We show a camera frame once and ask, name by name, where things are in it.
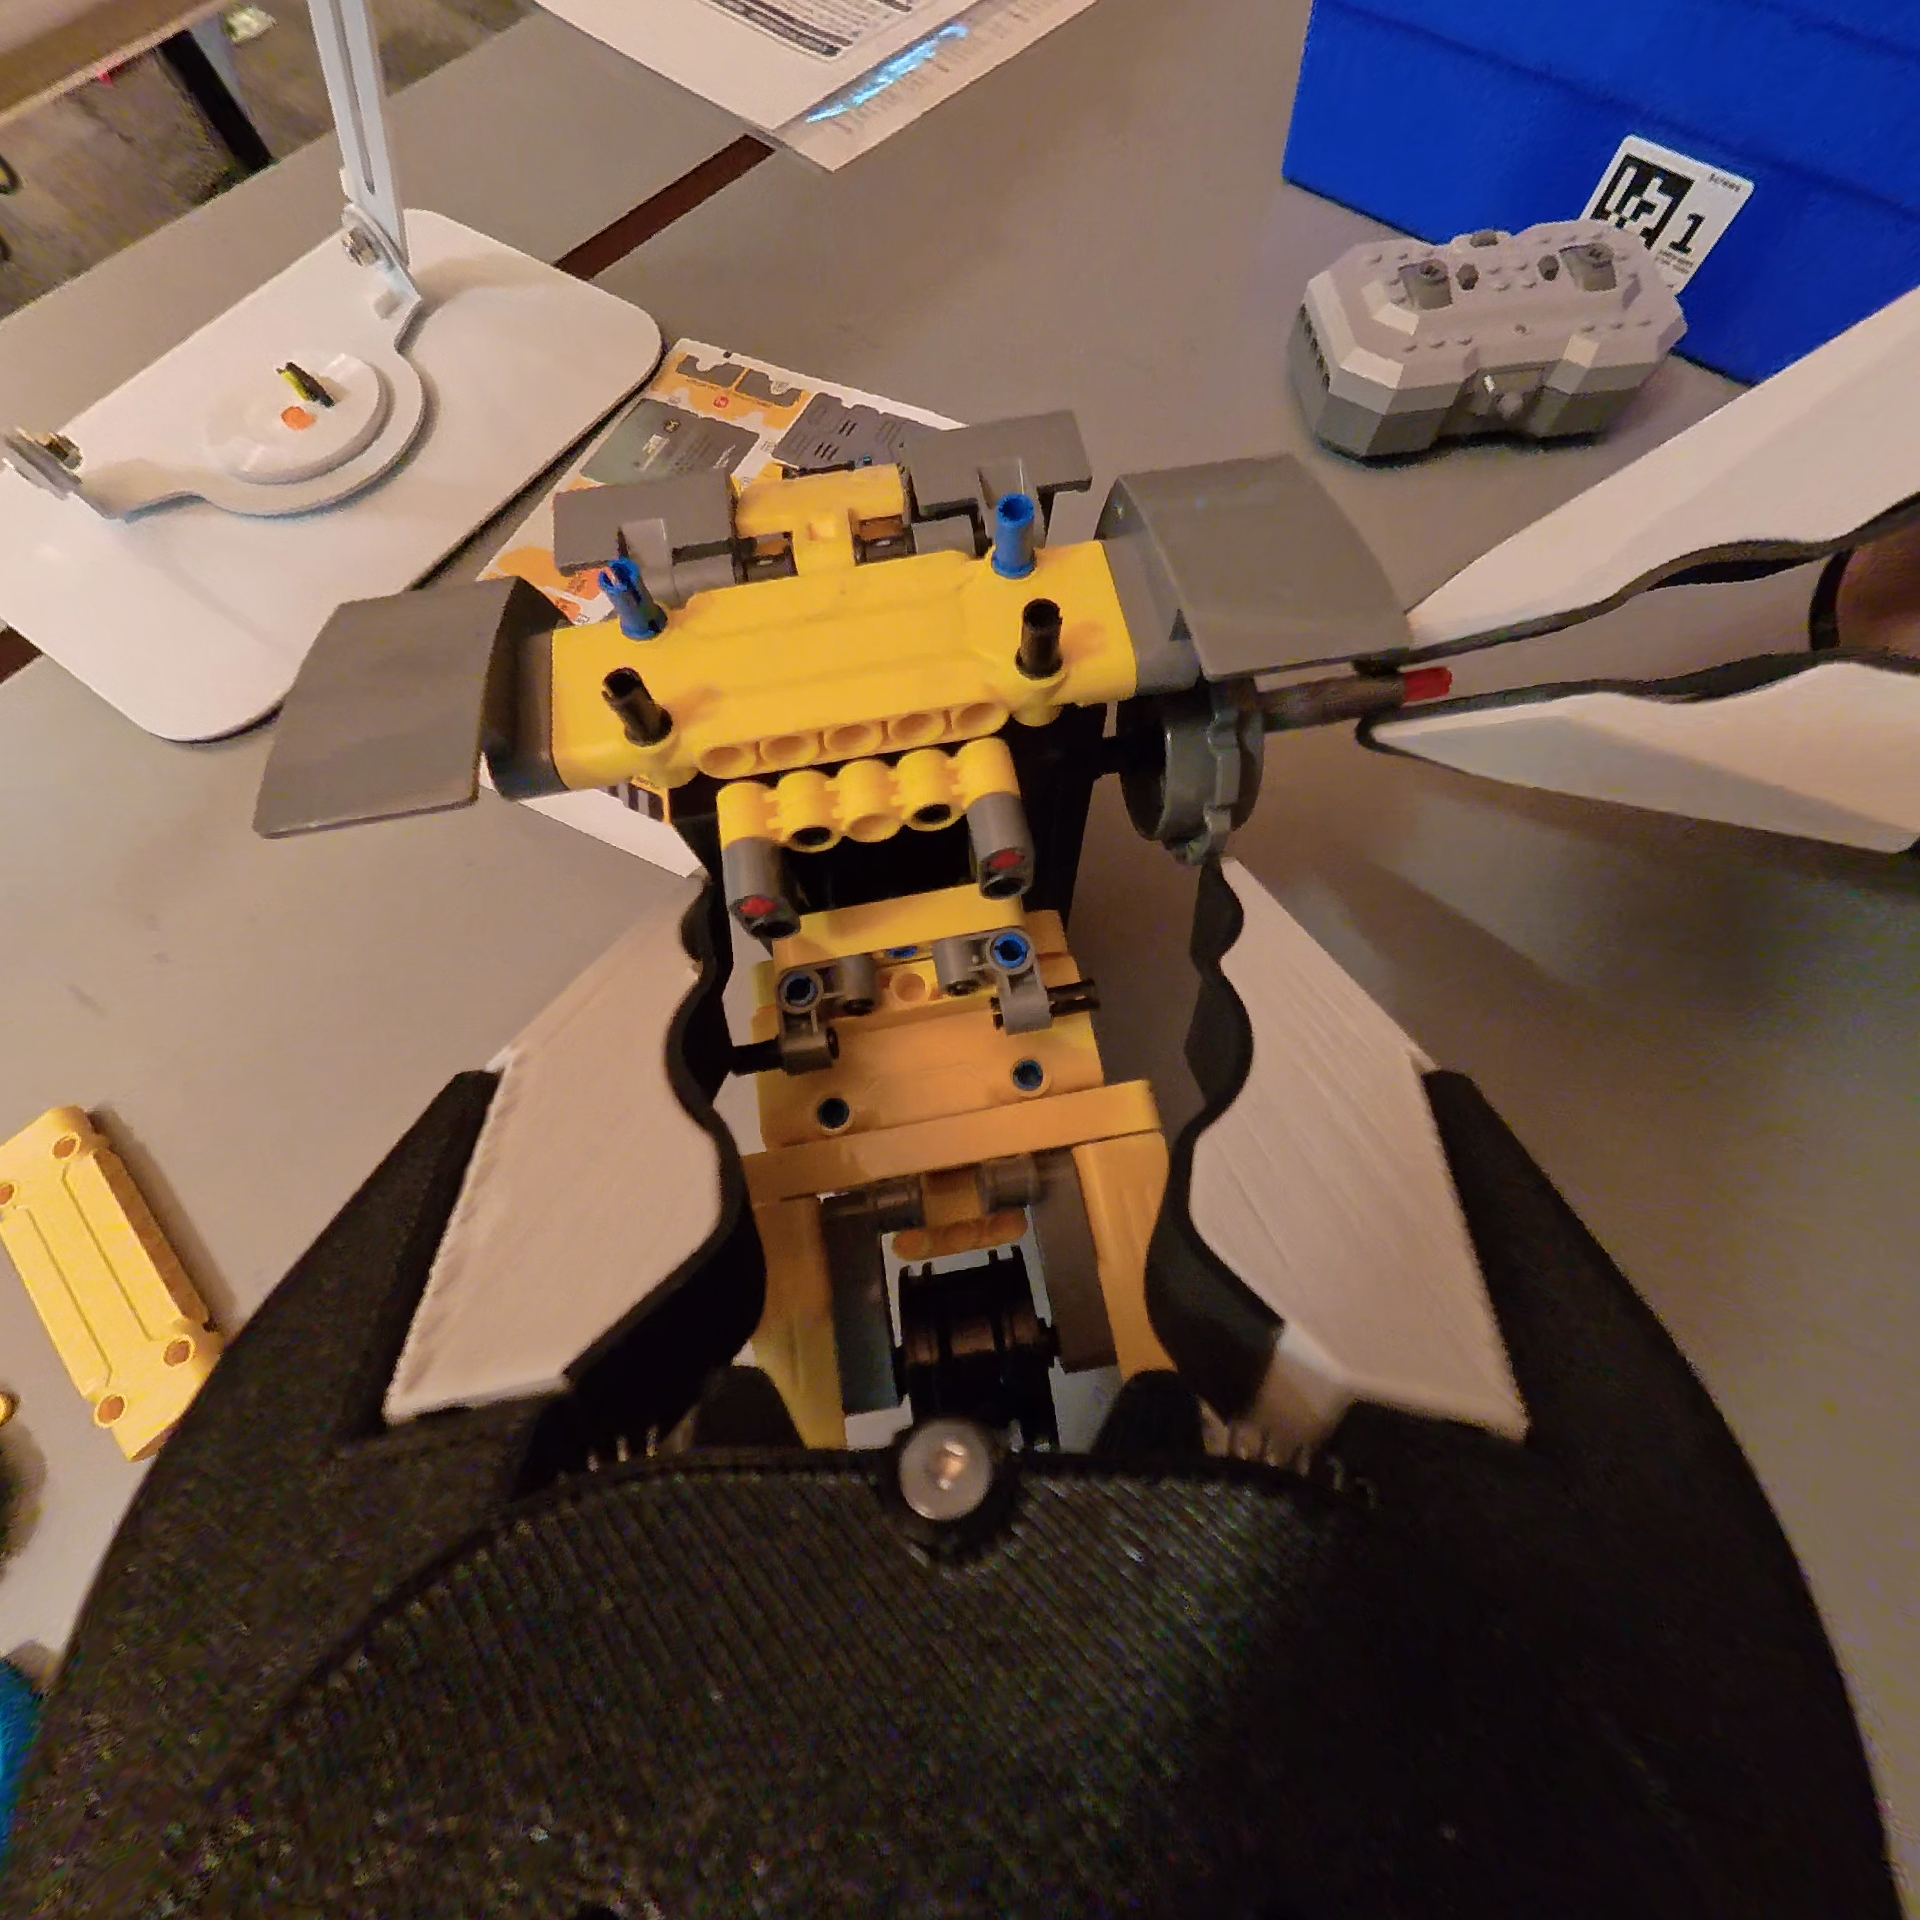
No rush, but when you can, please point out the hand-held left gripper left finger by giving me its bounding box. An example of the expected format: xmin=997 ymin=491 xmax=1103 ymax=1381
xmin=378 ymin=876 xmax=770 ymax=1427

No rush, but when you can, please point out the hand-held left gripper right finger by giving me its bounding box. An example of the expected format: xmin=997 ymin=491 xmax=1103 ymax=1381
xmin=1146 ymin=856 xmax=1533 ymax=1447

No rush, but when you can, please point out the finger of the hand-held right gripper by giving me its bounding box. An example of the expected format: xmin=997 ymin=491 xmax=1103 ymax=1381
xmin=1407 ymin=281 xmax=1920 ymax=666
xmin=1355 ymin=648 xmax=1920 ymax=858

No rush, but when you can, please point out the grey toy axle red tip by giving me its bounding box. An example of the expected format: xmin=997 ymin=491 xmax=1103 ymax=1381
xmin=1259 ymin=662 xmax=1454 ymax=725

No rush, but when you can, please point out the grey toy gear wheel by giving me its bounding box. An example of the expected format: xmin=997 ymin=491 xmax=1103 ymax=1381
xmin=1159 ymin=702 xmax=1249 ymax=864

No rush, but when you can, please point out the yellow toy brick vehicle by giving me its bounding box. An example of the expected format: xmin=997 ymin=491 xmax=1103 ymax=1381
xmin=252 ymin=411 xmax=1419 ymax=1458

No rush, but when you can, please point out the person's right hand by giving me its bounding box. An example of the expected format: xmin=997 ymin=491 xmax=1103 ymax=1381
xmin=1833 ymin=542 xmax=1920 ymax=651

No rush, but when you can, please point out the white printed tag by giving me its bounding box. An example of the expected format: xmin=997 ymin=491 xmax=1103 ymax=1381
xmin=1588 ymin=134 xmax=1758 ymax=293

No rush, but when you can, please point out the light grey toy battery box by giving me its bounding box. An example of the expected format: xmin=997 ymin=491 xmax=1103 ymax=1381
xmin=1289 ymin=217 xmax=1690 ymax=455

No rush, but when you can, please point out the large blue plastic bin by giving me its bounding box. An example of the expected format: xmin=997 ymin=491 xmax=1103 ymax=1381
xmin=1284 ymin=0 xmax=1920 ymax=383

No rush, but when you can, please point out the yellow toy panel piece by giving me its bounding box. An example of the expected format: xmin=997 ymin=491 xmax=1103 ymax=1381
xmin=0 ymin=1105 xmax=227 ymax=1464

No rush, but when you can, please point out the blue curved toy piece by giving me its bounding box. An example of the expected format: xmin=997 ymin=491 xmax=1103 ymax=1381
xmin=0 ymin=1650 xmax=44 ymax=1824

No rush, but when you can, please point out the yellow grey sticker sheet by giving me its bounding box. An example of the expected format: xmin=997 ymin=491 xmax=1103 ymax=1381
xmin=476 ymin=338 xmax=970 ymax=632

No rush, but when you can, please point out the white book stand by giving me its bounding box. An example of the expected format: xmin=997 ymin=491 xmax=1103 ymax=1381
xmin=0 ymin=0 xmax=665 ymax=743

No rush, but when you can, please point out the printed paper sheet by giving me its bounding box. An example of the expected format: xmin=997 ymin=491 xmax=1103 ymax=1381
xmin=532 ymin=0 xmax=1112 ymax=169

